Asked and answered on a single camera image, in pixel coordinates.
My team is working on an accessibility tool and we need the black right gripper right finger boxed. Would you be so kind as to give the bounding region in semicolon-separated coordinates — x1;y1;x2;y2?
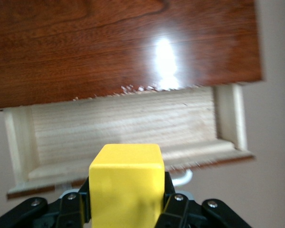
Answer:
155;172;249;228

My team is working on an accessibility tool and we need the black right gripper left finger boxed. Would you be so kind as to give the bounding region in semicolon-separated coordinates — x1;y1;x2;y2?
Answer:
0;177;91;228

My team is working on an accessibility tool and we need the wooden drawer with white handle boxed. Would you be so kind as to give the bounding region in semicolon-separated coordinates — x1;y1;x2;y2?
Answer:
3;82;256;200

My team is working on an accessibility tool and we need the dark brown wooden cabinet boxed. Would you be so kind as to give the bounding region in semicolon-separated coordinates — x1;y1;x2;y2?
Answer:
0;0;267;112

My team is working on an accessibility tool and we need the yellow cube block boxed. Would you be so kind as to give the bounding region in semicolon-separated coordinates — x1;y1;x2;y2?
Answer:
88;143;166;228

